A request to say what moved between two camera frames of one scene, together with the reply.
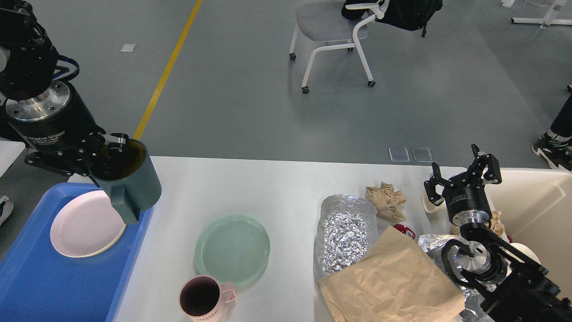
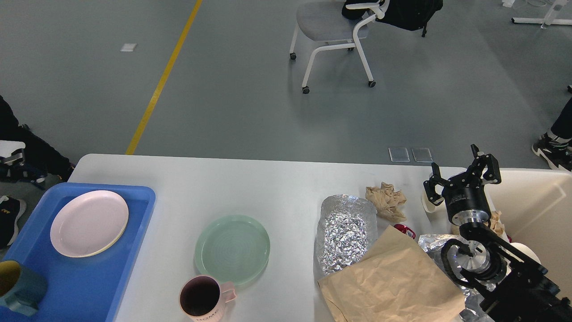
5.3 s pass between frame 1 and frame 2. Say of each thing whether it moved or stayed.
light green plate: stayed
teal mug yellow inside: moved
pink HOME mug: stayed
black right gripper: stayed
